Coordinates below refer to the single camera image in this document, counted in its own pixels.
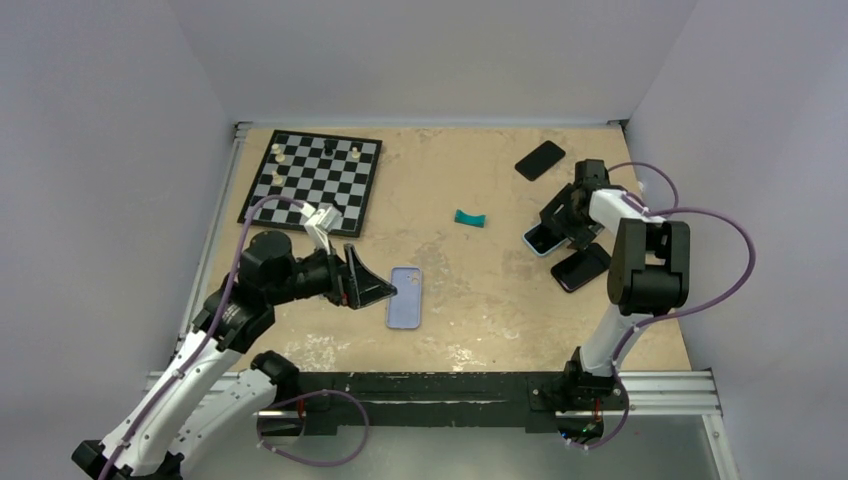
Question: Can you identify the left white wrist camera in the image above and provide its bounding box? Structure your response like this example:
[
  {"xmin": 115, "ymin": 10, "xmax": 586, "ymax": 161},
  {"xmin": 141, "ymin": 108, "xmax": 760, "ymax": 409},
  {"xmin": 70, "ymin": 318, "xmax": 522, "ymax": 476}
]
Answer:
[{"xmin": 300, "ymin": 203, "xmax": 342, "ymax": 254}]

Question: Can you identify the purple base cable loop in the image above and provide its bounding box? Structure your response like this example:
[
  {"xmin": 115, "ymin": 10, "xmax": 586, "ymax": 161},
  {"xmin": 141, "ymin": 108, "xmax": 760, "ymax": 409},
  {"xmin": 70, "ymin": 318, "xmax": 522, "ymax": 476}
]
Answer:
[{"xmin": 255, "ymin": 389, "xmax": 372, "ymax": 466}]

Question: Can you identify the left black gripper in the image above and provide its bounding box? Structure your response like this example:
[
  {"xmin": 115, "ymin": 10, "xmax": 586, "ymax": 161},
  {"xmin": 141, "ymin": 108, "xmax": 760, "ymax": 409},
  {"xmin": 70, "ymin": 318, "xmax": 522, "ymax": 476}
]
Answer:
[{"xmin": 266, "ymin": 238, "xmax": 395, "ymax": 308}]

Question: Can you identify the teal curved block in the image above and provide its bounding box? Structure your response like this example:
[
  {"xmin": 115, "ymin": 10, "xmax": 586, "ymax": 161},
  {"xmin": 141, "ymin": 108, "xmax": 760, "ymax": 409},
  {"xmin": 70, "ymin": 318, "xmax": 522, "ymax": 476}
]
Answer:
[{"xmin": 454, "ymin": 209, "xmax": 486, "ymax": 228}]

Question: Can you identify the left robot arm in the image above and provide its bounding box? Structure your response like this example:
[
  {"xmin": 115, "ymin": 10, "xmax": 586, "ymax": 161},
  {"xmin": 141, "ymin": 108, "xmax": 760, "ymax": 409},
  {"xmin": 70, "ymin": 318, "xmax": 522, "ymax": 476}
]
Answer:
[{"xmin": 71, "ymin": 231, "xmax": 397, "ymax": 479}]

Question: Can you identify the phone in dark case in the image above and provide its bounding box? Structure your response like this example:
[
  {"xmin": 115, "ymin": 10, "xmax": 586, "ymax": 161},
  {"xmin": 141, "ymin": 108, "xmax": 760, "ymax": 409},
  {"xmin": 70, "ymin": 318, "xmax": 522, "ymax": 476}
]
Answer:
[{"xmin": 550, "ymin": 243, "xmax": 611, "ymax": 293}]

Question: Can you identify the black white chessboard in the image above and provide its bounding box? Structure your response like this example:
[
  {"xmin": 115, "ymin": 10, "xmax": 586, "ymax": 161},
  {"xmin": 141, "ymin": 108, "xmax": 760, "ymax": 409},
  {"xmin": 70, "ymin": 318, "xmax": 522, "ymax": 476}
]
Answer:
[{"xmin": 238, "ymin": 129, "xmax": 383, "ymax": 238}]

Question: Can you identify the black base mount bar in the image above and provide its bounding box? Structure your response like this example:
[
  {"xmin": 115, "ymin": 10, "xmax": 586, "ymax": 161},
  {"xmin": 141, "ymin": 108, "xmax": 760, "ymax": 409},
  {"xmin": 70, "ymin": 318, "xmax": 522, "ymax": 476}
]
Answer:
[{"xmin": 274, "ymin": 368, "xmax": 629, "ymax": 438}]

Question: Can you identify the black phone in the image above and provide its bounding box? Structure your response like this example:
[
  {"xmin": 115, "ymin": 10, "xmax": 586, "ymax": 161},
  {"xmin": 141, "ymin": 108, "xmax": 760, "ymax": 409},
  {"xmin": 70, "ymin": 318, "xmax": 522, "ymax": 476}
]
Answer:
[{"xmin": 514, "ymin": 140, "xmax": 566, "ymax": 182}]

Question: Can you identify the lilac phone case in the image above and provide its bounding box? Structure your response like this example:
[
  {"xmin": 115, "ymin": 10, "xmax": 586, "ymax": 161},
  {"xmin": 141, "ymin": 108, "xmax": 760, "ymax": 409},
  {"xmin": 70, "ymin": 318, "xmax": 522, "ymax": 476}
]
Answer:
[{"xmin": 386, "ymin": 266, "xmax": 422, "ymax": 330}]

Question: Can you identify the phone in blue case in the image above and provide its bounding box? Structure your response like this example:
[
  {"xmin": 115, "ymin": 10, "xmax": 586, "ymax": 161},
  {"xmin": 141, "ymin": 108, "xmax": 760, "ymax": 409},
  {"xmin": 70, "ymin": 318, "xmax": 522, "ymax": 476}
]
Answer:
[{"xmin": 522, "ymin": 223, "xmax": 567, "ymax": 257}]

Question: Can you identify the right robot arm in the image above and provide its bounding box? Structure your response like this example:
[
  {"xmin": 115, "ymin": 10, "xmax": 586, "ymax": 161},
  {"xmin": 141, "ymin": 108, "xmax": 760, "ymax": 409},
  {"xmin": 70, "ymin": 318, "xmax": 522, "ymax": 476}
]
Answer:
[{"xmin": 540, "ymin": 159, "xmax": 690, "ymax": 407}]

